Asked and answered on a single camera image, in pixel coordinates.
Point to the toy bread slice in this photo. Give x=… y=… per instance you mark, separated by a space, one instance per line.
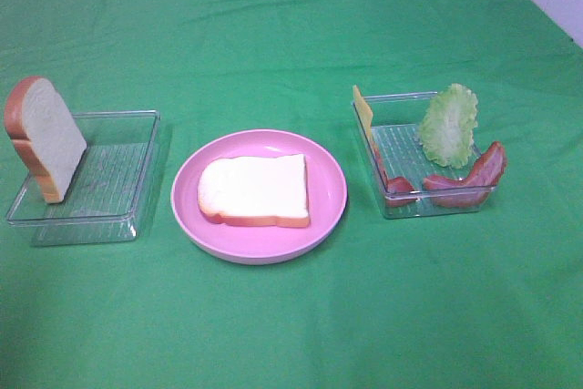
x=256 y=191
x=44 y=135

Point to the short toy bacon strip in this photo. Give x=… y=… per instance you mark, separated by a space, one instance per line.
x=398 y=188

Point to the green toy lettuce leaf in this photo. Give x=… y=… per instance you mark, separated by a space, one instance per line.
x=446 y=131

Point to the long toy bacon strip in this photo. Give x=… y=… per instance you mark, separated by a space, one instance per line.
x=463 y=193

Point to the pink round plate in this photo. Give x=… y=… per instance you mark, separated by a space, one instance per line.
x=327 y=195

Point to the yellow toy cheese slice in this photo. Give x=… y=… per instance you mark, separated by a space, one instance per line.
x=365 y=115

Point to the clear right plastic tray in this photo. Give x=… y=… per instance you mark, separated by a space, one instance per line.
x=395 y=121

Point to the clear plastic tray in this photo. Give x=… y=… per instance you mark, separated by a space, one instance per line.
x=395 y=121
x=108 y=197

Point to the green tablecloth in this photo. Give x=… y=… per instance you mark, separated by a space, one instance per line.
x=485 y=300

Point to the clear left plastic tray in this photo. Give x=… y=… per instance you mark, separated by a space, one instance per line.
x=108 y=197

